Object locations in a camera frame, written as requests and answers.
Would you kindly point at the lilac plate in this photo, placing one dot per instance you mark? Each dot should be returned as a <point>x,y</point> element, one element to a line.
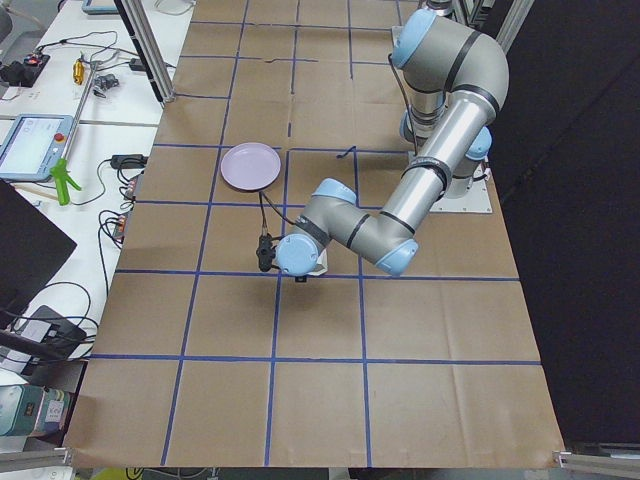
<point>250,166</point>

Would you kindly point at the black monitor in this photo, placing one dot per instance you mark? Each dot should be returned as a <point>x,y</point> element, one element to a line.
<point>33,250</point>

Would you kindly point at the white faceted cup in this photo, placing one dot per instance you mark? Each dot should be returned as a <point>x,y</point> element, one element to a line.
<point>321,265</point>

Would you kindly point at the blue teach pendant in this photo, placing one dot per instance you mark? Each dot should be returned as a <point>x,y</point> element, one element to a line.
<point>33,146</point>

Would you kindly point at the wooden chopstick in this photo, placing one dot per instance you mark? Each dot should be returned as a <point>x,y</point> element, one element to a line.
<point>52,195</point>

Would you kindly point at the green tin box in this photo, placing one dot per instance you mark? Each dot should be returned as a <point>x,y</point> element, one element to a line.
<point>33,411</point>

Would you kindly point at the yellow tool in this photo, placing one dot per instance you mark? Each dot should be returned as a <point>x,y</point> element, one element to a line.
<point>78,72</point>

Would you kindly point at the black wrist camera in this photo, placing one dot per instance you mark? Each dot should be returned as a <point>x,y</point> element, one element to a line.
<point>266,252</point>

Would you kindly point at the brown paper table cover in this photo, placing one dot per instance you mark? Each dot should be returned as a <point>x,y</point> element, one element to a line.
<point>203,360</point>

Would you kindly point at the aluminium frame post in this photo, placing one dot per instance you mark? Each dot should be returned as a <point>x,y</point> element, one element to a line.
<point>140,32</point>

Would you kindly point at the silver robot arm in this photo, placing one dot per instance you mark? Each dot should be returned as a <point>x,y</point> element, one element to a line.
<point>444,8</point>
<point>435,54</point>

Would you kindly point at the black power adapter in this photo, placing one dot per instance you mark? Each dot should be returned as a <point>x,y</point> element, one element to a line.
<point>128,161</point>

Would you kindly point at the black electronics box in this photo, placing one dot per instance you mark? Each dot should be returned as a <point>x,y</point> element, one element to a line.
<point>26,72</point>

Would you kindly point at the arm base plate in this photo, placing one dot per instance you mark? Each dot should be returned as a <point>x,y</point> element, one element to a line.
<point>475,195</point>

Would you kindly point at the green handled reacher stick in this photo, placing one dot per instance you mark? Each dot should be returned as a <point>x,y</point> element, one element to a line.
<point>59,171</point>

